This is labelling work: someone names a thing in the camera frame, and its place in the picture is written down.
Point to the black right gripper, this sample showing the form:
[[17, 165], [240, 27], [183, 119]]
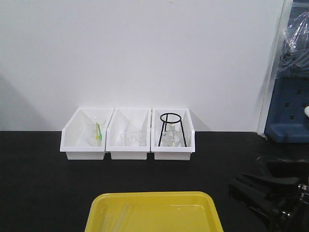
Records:
[[281, 203]]

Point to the tall glass test tube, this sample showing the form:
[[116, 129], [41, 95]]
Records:
[[187, 207]]

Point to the short glass test tube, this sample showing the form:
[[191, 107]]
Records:
[[117, 225]]

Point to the yellow plastic tray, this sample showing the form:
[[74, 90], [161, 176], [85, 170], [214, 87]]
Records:
[[149, 212]]

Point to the black lab sink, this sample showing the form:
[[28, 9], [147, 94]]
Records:
[[284, 167]]

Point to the blue pegboard drying rack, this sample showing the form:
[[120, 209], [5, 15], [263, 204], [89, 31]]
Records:
[[286, 120]]

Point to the white bin right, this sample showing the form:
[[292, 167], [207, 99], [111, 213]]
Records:
[[172, 153]]

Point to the white bin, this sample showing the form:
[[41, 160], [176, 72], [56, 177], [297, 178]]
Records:
[[74, 140], [121, 119], [172, 153]]

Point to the glass flask in right bin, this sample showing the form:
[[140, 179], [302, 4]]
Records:
[[170, 137]]

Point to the clear plastic bag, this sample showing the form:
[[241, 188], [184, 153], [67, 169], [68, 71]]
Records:
[[295, 51]]

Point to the glass beaker in middle bin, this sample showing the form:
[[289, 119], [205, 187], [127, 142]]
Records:
[[131, 137]]

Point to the glass beaker in bin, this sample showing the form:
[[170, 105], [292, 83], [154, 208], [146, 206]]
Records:
[[131, 137], [94, 134]]

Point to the white bin middle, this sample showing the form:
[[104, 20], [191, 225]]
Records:
[[121, 119]]

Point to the green yellow stirrer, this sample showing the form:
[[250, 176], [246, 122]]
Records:
[[98, 132]]

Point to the glass beaker in left bin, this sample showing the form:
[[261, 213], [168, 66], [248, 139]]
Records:
[[94, 134]]

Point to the white bin left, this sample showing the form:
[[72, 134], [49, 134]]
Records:
[[74, 140]]

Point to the black wire tripod stand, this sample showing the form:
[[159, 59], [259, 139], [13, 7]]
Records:
[[171, 118]]

